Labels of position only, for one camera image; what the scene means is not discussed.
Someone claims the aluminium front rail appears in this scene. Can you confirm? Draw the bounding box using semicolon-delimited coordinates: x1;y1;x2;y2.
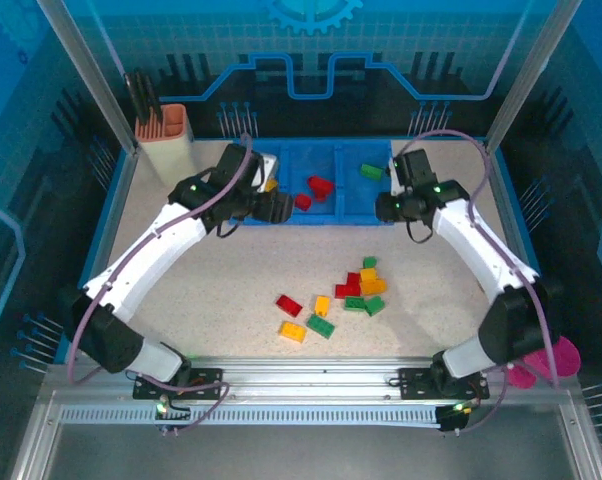
39;355;582;407

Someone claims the left aluminium frame post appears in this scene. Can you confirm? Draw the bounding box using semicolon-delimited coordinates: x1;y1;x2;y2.
35;0;142;154

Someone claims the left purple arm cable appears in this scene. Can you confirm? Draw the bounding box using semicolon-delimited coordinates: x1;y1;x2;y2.
68;132;232;436

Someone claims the black utensil handle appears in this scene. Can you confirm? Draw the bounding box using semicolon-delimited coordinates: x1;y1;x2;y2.
133;71;153;125
123;72;145;126
145;73;164;122

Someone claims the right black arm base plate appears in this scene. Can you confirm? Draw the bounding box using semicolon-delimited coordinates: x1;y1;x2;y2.
397;352;491;401

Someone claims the left controller board with LED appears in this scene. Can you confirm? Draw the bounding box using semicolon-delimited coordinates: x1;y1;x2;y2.
153;397;192;434

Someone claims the large pink plastic cup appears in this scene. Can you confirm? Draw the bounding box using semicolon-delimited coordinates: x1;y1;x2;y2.
523;335;581;386

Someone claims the left blue aluminium side rail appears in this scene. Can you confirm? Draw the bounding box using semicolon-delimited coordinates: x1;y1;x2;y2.
55;149;142;364

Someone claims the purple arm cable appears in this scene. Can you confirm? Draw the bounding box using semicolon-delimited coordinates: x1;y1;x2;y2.
393;129;562;434
68;132;232;436

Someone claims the beige orange utensil holder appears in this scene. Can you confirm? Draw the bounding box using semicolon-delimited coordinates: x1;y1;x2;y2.
134;103;198;187

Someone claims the right controller board with LED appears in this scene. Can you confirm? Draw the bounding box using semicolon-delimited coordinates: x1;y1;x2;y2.
436;399;475;434

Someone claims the controller board with led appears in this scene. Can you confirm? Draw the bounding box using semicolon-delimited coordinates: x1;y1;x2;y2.
436;399;475;434
153;397;192;434

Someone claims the small pink plastic cup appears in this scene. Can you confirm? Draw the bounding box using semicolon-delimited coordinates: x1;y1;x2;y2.
505;364;538;391

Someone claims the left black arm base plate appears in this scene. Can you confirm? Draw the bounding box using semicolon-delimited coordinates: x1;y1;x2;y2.
132;367;226;401

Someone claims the aluminium frame post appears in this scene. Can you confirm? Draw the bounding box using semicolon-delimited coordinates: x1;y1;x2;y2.
483;0;585;154
35;0;142;154

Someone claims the blue three-compartment plastic tray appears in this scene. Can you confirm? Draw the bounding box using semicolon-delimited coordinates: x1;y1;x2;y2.
228;139;405;229

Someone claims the right blue aluminium side rail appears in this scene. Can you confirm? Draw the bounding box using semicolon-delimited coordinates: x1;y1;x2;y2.
480;142;562;335

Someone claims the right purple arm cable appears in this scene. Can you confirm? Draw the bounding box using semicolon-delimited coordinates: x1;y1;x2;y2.
393;129;562;434

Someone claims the blue aluminium side rail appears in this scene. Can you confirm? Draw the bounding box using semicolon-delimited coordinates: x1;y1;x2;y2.
480;142;562;335
55;149;142;364

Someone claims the grey aluminium front frame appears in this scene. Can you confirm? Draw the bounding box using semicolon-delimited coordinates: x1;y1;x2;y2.
10;399;602;480

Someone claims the right aluminium frame post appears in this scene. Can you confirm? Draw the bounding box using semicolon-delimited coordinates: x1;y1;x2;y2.
483;0;585;154

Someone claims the white slotted cable duct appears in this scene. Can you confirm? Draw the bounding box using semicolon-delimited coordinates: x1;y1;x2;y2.
59;403;443;427

